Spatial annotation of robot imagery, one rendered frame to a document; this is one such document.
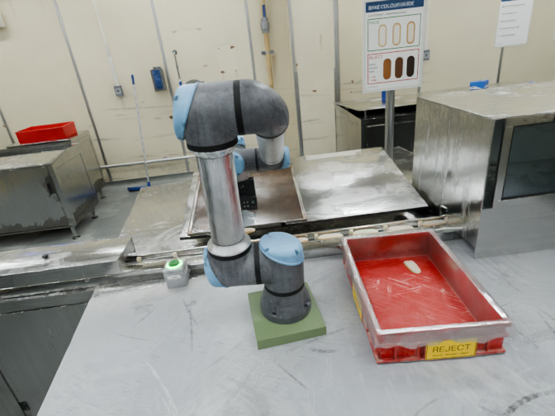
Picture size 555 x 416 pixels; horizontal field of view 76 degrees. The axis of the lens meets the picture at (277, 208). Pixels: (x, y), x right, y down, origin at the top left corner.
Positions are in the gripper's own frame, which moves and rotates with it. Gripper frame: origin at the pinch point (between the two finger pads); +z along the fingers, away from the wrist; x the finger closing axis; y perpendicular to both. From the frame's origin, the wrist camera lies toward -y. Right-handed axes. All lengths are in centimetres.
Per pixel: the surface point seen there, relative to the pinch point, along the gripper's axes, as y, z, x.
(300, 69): 73, -32, 339
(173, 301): -24.5, 11.8, -24.4
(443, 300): 59, 11, -42
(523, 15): 368, -66, 366
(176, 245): -30.4, 12.0, 14.6
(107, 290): -50, 12, -13
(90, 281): -57, 9, -9
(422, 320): 50, 11, -49
